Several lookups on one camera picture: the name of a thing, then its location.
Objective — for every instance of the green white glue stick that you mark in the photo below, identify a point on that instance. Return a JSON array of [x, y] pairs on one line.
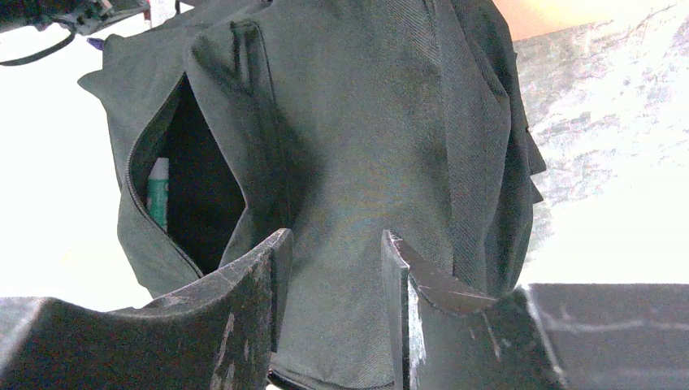
[[158, 192]]

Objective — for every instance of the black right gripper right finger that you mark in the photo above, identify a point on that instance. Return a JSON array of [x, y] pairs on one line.
[[447, 335]]

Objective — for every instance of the black student backpack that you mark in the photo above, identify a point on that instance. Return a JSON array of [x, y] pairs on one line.
[[337, 120]]

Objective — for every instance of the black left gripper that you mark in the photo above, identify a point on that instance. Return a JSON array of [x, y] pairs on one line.
[[83, 16]]

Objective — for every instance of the dark blue pen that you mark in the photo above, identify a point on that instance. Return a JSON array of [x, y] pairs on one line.
[[97, 43]]

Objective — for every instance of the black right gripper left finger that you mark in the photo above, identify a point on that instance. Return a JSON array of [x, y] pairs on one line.
[[218, 332]]

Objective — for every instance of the orange plastic desk organizer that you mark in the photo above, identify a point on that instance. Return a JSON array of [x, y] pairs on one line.
[[532, 18]]

